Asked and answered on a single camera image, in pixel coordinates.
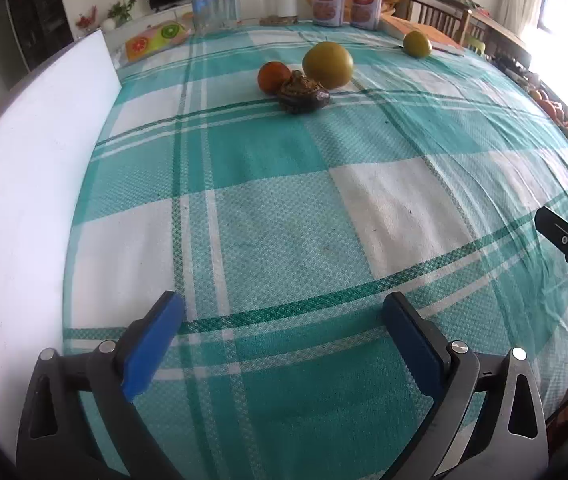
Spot green plant in vase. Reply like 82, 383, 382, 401
108, 0, 137, 28

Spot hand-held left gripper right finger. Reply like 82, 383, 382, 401
383, 291, 549, 480

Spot left orange white carton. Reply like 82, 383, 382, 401
312, 0, 347, 27

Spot orange book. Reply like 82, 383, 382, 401
379, 14, 466, 57

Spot right orange white carton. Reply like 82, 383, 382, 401
350, 0, 385, 30

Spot white cardboard board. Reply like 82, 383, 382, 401
0, 29, 122, 461

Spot orange white carton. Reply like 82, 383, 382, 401
350, 0, 385, 30
312, 0, 347, 27

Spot wooden chair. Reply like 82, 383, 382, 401
409, 0, 529, 61

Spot glass jar with gold lid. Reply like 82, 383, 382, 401
188, 0, 241, 37

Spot green orange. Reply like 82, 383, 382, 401
403, 30, 433, 58

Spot white television cabinet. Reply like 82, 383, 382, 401
104, 2, 195, 46

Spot small orange tangerine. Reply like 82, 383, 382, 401
257, 61, 292, 94

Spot red flowers in vase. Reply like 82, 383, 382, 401
75, 6, 99, 36

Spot dark tall cabinet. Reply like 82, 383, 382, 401
6, 0, 75, 68

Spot teal plaid tablecloth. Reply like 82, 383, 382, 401
62, 20, 568, 480

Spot yellow-brown pear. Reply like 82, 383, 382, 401
302, 41, 353, 90

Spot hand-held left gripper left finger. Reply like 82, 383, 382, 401
15, 291, 186, 480

